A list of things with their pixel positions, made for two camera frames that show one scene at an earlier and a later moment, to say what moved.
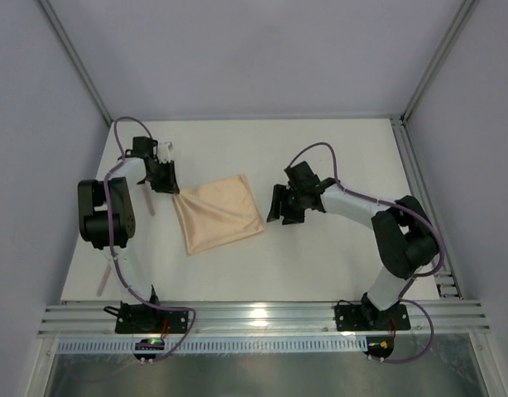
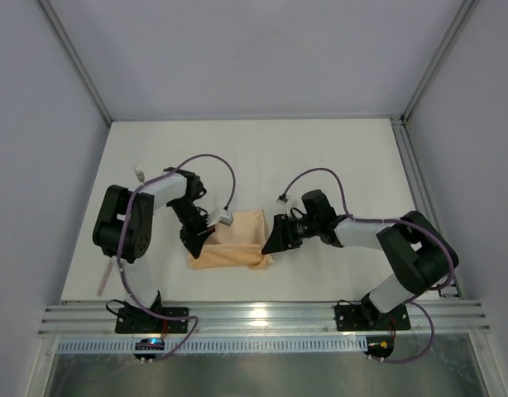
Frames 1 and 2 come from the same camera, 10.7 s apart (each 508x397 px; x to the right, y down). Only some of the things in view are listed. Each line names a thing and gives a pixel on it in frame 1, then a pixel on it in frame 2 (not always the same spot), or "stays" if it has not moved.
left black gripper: [160, 174] -> [196, 230]
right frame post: [467, 9] stays
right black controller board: [379, 346] stays
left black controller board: [152, 344] stays
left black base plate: [146, 318] stays
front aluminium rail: [259, 319] stays
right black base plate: [364, 318] stays
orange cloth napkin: [217, 212] -> [239, 245]
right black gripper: [291, 202] -> [284, 231]
